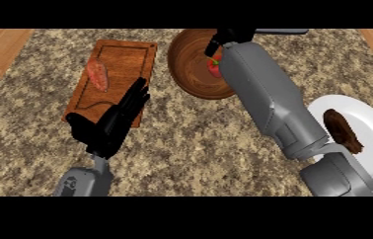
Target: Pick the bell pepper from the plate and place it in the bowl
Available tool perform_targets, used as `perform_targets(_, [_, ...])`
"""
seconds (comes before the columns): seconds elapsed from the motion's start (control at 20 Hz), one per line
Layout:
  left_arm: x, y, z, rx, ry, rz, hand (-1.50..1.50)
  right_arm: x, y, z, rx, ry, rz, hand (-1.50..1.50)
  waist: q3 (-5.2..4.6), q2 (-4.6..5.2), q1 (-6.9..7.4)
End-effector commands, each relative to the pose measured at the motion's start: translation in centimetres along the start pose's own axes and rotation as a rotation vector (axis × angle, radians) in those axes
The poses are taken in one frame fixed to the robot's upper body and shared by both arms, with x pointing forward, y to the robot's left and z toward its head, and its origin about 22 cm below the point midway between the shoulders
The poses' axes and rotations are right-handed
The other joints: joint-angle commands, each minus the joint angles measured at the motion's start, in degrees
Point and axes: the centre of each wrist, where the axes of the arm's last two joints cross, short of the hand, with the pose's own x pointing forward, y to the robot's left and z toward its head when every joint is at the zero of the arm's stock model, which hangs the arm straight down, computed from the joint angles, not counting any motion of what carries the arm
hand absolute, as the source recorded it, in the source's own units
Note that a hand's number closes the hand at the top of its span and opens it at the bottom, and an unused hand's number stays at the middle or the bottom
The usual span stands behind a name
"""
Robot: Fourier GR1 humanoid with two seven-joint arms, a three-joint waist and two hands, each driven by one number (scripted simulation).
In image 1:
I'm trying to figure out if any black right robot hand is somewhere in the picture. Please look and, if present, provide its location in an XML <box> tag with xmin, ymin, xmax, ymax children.
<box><xmin>202</xmin><ymin>29</ymin><xmax>258</xmax><ymax>58</ymax></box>

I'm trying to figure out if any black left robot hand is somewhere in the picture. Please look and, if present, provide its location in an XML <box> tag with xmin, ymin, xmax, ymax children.
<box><xmin>64</xmin><ymin>76</ymin><xmax>152</xmax><ymax>160</ymax></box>

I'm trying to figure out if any red bell pepper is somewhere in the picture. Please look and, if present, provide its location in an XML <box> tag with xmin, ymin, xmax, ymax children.
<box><xmin>207</xmin><ymin>54</ymin><xmax>224</xmax><ymax>79</ymax></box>

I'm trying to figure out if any brown wooden bowl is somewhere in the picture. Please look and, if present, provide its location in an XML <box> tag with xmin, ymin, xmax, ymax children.
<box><xmin>167</xmin><ymin>29</ymin><xmax>238</xmax><ymax>101</ymax></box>

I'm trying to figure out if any white plate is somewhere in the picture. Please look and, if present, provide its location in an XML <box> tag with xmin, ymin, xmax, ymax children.
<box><xmin>307</xmin><ymin>94</ymin><xmax>373</xmax><ymax>165</ymax></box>

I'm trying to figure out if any grey flat object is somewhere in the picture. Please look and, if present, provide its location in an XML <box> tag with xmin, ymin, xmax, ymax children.
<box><xmin>254</xmin><ymin>29</ymin><xmax>310</xmax><ymax>36</ymax></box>

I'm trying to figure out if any brown wooden cutting board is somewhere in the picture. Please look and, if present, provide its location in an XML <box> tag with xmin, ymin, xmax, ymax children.
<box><xmin>62</xmin><ymin>39</ymin><xmax>160</xmax><ymax>129</ymax></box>

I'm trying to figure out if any dark brown steak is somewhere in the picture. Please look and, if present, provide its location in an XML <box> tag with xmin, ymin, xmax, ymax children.
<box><xmin>322</xmin><ymin>108</ymin><xmax>366</xmax><ymax>155</ymax></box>

